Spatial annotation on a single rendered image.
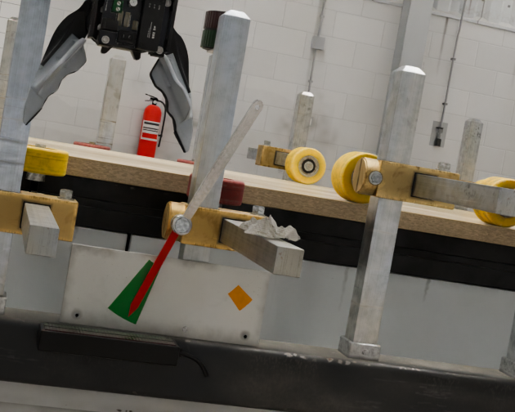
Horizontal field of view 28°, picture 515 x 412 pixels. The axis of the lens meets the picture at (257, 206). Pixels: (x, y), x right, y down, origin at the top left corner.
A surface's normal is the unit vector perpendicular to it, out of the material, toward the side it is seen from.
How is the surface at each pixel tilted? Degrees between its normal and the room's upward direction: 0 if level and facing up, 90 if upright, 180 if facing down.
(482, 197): 90
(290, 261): 90
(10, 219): 90
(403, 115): 90
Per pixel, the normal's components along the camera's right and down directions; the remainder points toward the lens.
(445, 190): -0.95, -0.15
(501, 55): 0.23, 0.09
